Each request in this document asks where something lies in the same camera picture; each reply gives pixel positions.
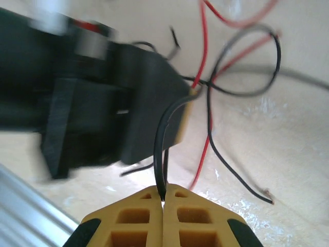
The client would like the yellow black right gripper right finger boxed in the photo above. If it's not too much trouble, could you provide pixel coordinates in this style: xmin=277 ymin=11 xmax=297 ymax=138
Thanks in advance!
xmin=163 ymin=182 xmax=265 ymax=247

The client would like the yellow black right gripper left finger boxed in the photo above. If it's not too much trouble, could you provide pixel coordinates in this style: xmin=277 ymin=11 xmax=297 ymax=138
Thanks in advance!
xmin=65 ymin=184 xmax=165 ymax=247

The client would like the black cable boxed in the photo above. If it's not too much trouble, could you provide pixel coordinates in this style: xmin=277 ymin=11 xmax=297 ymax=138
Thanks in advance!
xmin=133 ymin=25 xmax=182 ymax=60
xmin=179 ymin=24 xmax=282 ymax=205
xmin=153 ymin=95 xmax=198 ymax=201

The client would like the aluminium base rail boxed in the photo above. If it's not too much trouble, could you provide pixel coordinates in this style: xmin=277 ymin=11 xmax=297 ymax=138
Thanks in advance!
xmin=0 ymin=163 xmax=80 ymax=247

